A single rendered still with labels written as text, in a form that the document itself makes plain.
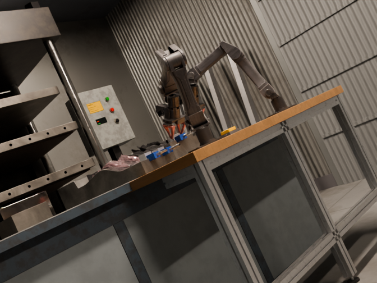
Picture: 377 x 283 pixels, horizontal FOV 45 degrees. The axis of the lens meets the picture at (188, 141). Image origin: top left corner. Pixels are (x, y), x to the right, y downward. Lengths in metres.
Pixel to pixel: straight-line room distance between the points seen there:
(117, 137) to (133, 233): 1.27
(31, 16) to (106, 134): 0.85
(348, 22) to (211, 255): 2.43
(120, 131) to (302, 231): 1.33
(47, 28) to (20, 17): 0.16
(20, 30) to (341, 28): 2.44
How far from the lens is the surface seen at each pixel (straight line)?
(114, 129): 3.05
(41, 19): 2.98
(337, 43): 3.98
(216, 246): 2.13
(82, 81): 5.26
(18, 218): 1.86
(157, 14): 5.20
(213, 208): 1.61
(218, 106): 4.44
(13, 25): 2.88
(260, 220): 2.36
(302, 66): 4.14
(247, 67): 2.37
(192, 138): 2.22
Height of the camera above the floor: 0.78
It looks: 2 degrees up
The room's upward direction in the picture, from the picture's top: 25 degrees counter-clockwise
